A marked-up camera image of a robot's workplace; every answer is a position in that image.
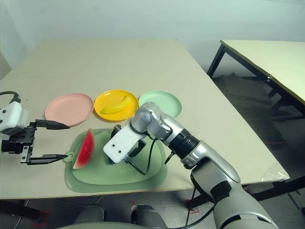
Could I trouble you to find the grey robot left leg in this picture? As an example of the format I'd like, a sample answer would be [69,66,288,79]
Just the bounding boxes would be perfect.
[73,205,105,225]

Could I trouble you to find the yellow round plate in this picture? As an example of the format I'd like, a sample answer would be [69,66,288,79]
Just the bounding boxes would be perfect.
[94,89,139,122]

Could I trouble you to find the grey robot right leg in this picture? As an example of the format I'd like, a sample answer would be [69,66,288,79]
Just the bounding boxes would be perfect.
[131,204,167,229]

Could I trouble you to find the clear plastic corner film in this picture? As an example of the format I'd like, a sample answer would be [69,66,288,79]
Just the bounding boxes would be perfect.
[261,162,290,183]

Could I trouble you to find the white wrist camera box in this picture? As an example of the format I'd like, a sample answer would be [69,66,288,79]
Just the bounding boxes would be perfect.
[103,124,142,164]
[0,101,30,135]

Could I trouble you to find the red watermelon slice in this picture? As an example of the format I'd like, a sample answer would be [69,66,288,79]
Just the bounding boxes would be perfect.
[72,128,95,170]

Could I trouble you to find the black metal table frame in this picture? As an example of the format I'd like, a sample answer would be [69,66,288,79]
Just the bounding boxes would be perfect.
[0,167,305,222]

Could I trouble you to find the green silicone cutting mat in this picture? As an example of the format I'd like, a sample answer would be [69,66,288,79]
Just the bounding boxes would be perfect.
[62,128,168,193]

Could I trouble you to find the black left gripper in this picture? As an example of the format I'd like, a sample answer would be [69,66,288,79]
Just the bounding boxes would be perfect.
[1,119,71,166]

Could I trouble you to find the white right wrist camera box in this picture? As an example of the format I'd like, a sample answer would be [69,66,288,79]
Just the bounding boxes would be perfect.
[103,124,142,164]

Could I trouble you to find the mint green round plate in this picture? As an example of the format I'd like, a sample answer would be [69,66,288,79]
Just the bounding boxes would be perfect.
[138,90,183,119]

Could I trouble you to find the grey robot leg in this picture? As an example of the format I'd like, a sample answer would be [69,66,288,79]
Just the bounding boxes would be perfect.
[73,205,105,225]
[131,204,167,229]

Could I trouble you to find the beige side table black legs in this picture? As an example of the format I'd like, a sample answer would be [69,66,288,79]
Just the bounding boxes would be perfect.
[207,39,305,105]

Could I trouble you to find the grey robot torso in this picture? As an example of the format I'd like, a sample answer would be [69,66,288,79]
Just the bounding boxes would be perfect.
[57,220,172,229]

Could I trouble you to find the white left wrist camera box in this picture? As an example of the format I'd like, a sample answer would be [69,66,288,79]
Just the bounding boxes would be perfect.
[0,101,30,135]

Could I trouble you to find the pink round plate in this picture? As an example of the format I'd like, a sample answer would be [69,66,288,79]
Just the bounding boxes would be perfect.
[44,93,94,127]

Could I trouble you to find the yellow banana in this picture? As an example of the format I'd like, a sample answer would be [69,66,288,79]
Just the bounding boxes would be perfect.
[99,94,132,115]

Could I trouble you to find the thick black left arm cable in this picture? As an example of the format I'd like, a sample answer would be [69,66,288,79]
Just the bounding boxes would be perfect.
[0,91,21,104]

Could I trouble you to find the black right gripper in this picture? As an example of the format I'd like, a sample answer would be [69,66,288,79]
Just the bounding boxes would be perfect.
[111,124,147,158]

